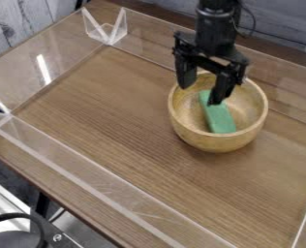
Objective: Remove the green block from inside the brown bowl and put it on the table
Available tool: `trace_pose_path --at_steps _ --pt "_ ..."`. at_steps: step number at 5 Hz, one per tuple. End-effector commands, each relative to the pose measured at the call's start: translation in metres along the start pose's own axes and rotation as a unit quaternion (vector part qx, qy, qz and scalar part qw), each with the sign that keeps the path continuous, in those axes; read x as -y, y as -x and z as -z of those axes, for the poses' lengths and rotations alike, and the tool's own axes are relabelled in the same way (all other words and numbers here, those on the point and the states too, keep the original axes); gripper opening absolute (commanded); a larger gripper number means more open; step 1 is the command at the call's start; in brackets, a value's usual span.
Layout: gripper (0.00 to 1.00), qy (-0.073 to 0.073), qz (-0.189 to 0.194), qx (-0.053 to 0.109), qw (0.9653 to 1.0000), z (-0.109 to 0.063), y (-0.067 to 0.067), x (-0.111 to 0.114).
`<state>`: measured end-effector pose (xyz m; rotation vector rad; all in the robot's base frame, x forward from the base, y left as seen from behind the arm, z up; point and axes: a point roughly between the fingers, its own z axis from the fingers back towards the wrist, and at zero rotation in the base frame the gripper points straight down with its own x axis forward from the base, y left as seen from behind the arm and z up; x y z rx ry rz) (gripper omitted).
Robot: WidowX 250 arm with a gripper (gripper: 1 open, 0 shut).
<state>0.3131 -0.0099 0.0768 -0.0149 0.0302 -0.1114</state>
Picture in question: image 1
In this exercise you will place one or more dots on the clear acrylic tray wall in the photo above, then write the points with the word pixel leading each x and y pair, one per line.
pixel 117 152

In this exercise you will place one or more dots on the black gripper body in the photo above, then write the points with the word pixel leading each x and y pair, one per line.
pixel 226 59

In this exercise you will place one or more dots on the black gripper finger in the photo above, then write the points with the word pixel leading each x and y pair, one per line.
pixel 186 71
pixel 223 88

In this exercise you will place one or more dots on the green rectangular block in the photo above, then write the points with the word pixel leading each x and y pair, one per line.
pixel 218 117

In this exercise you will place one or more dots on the brown wooden bowl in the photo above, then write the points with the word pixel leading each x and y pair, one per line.
pixel 249 108

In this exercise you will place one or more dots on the clear acrylic corner bracket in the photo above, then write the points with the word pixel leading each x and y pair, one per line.
pixel 106 33

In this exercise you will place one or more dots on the black table leg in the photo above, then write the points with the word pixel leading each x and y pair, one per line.
pixel 42 205

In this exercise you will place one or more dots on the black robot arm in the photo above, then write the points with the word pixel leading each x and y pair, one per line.
pixel 210 48

